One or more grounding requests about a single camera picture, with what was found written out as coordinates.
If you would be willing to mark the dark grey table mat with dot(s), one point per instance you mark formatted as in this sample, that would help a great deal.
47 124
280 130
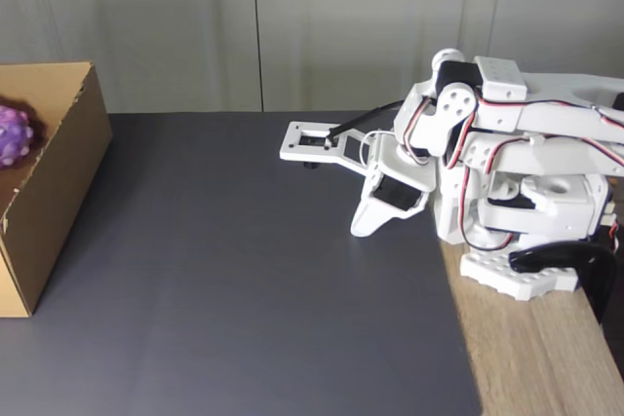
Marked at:
244 289

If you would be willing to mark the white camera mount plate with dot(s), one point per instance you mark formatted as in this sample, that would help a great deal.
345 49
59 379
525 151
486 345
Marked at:
312 155

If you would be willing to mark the black table clamp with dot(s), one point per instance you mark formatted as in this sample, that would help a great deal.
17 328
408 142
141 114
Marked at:
595 279

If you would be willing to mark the brown cardboard box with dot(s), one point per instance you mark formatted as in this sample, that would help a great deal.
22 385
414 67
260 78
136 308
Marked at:
58 201

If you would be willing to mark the purple pink bumpy ball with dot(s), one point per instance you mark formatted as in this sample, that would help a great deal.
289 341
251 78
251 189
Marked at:
12 136

